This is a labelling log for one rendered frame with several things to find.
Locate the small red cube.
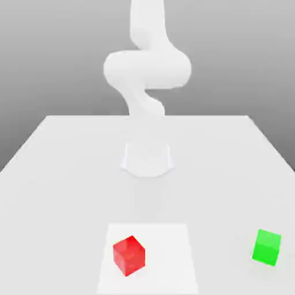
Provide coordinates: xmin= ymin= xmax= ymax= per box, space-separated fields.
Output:
xmin=112 ymin=235 xmax=146 ymax=277

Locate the small green cube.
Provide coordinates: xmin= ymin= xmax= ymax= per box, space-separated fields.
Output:
xmin=251 ymin=228 xmax=282 ymax=267

